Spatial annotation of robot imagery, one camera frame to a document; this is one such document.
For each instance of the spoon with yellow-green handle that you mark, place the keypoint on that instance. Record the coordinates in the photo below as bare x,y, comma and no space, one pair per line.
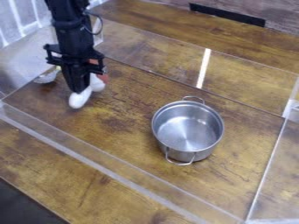
49,76

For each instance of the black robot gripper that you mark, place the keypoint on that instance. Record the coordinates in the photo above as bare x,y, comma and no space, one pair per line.
74,53

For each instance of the silver steel pot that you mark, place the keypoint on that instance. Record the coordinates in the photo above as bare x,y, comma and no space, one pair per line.
188,128

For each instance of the clear acrylic barrier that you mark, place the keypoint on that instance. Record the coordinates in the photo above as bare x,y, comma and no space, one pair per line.
90,162

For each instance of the clear acrylic triangular bracket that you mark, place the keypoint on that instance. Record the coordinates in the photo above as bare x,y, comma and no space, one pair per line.
97,31

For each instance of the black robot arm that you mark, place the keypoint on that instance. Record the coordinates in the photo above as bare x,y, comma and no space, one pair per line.
70,10

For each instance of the black strip on table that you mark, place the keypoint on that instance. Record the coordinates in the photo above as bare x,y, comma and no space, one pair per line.
229,15

